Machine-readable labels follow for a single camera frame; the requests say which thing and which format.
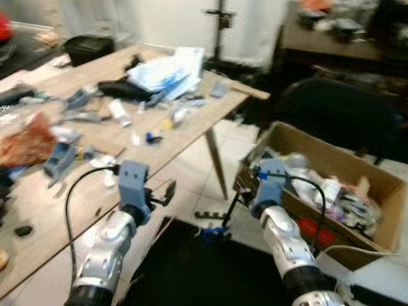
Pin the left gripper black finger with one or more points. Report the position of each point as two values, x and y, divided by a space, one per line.
170 191

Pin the large cardboard rubbish box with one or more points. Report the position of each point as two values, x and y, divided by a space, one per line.
357 166

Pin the wooden table leg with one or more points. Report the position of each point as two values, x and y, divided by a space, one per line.
217 162

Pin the black toothed strip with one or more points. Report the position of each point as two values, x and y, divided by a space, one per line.
212 215

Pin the small blue object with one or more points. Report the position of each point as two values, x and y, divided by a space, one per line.
152 137

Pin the small blue plastic piece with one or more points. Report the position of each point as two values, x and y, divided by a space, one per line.
210 234

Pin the white printed forked part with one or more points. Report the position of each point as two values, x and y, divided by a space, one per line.
103 162

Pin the small yellow object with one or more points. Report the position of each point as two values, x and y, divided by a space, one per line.
167 123

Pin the small grey printed tube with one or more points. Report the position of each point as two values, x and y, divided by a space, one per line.
87 153

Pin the wooden plank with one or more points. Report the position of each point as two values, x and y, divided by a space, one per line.
248 90

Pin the small white bottle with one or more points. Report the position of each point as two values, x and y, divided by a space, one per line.
119 112

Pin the small grey flat piece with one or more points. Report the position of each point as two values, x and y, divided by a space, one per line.
219 89

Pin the long black pouch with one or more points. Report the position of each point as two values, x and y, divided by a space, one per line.
124 90

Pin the white and blue plastic bag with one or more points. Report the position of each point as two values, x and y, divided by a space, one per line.
169 73

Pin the black office chair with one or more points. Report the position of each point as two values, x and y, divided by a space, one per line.
344 115

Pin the small black block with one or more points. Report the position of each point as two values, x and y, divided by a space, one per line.
23 231

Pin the red orange crumpled paper wrapper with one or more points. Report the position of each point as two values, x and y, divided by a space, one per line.
25 143

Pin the black tripod stand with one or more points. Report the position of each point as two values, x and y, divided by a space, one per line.
220 32

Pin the black carry bag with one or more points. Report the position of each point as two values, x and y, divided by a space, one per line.
89 50

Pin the dark cluttered desk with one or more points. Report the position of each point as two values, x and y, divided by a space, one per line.
338 44

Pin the red round object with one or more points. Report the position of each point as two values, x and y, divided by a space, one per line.
5 27

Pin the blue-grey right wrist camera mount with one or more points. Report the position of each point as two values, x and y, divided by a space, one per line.
271 182

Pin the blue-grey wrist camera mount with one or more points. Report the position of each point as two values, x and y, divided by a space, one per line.
134 182
271 182

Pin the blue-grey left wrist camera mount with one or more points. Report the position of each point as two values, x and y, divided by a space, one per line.
134 182

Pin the grey printed bracket with hook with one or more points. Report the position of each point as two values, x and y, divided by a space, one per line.
78 100
58 160

